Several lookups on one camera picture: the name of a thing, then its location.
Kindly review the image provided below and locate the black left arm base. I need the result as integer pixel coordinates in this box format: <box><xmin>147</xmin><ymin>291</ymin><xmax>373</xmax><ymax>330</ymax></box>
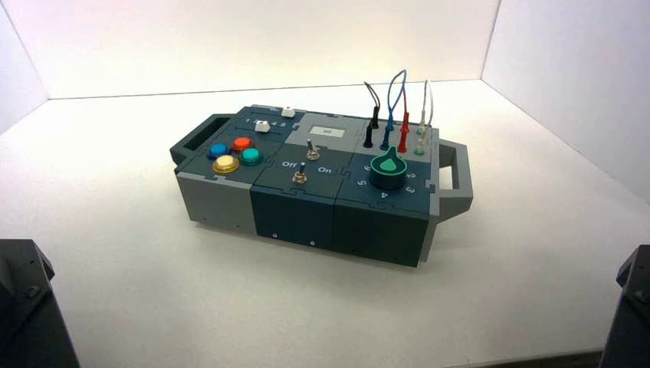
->
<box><xmin>0</xmin><ymin>238</ymin><xmax>81</xmax><ymax>368</ymax></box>

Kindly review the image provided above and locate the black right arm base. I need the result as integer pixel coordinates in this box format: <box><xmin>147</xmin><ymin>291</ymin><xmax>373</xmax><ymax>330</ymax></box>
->
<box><xmin>600</xmin><ymin>245</ymin><xmax>650</xmax><ymax>368</ymax></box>

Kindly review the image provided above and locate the grey and teal control box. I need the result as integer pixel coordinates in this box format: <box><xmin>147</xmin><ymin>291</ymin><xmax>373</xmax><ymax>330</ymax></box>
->
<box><xmin>169</xmin><ymin>105</ymin><xmax>474</xmax><ymax>268</ymax></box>

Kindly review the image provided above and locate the green rotary selector knob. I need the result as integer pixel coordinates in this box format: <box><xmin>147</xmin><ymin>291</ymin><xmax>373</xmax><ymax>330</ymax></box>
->
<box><xmin>369</xmin><ymin>146</ymin><xmax>409</xmax><ymax>192</ymax></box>

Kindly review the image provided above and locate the green push button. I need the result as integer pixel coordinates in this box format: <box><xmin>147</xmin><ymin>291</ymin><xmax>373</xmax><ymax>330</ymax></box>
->
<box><xmin>238</xmin><ymin>147</ymin><xmax>264</xmax><ymax>167</ymax></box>

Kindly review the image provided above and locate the red banana plug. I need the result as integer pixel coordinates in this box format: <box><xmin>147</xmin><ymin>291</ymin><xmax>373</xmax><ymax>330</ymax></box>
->
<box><xmin>397</xmin><ymin>109</ymin><xmax>412</xmax><ymax>154</ymax></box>

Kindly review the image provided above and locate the yellow push button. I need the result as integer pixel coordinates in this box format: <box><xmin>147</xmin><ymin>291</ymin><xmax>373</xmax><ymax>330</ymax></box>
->
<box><xmin>212</xmin><ymin>154</ymin><xmax>241</xmax><ymax>176</ymax></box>

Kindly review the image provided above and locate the blue jumper cable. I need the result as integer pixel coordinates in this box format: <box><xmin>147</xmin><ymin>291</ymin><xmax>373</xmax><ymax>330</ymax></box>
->
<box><xmin>379</xmin><ymin>68</ymin><xmax>409</xmax><ymax>152</ymax></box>

